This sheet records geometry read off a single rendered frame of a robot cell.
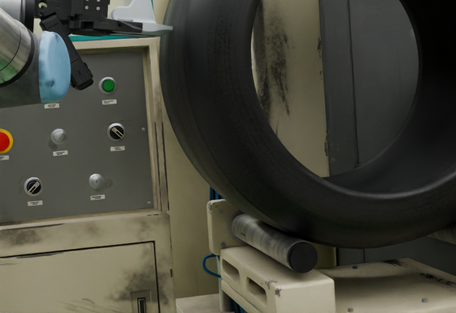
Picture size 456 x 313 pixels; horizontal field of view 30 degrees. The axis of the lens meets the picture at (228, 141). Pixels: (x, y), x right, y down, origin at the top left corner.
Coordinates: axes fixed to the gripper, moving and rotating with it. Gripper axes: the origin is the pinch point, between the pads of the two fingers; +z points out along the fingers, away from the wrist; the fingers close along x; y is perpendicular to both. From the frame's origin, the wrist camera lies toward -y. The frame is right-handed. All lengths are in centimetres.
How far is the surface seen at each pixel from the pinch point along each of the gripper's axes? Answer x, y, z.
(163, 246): 52, -40, 10
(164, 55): 5.6, -2.8, 1.2
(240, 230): 15.8, -31.1, 17.4
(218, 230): 23.1, -32.2, 15.3
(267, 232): 2.0, -29.5, 18.2
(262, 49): 25.5, 0.9, 22.5
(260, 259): 8.5, -34.9, 19.2
